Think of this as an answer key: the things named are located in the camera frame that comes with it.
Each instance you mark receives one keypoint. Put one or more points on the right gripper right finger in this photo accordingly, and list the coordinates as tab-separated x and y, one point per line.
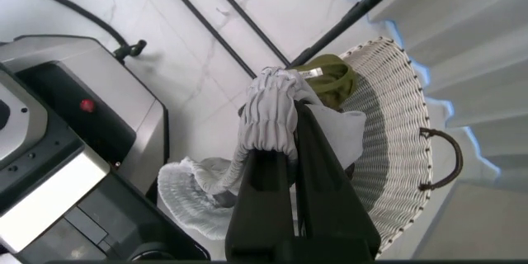
326	198

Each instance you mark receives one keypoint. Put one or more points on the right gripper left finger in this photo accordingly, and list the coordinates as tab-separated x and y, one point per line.
260	214

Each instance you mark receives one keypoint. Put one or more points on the pale grey shorts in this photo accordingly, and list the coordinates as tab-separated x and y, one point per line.
270	107

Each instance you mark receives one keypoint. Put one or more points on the green shirt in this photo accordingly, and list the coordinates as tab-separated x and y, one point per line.
334	84

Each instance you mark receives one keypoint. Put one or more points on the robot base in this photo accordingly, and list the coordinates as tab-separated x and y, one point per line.
41	198

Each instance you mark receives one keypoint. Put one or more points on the white laundry basket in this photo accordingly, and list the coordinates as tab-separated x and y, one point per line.
396	132

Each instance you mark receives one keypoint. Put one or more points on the black clothes rack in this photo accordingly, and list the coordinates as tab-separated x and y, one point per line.
363	8

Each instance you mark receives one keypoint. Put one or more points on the white curtain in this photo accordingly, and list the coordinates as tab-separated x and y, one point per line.
474	49

